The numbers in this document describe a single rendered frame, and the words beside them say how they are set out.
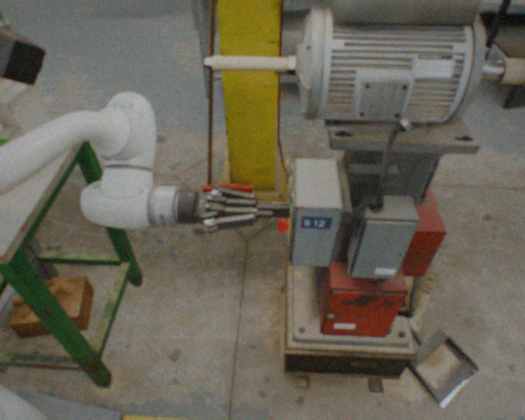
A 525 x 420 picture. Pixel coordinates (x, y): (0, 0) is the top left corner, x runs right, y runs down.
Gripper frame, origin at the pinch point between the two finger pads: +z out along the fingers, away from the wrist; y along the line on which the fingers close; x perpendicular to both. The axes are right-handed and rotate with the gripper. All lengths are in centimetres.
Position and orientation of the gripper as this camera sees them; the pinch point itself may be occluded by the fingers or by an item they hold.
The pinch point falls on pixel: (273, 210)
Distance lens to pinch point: 83.7
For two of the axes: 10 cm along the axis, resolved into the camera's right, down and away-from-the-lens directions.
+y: -0.5, 7.2, -6.9
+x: 0.0, -6.9, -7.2
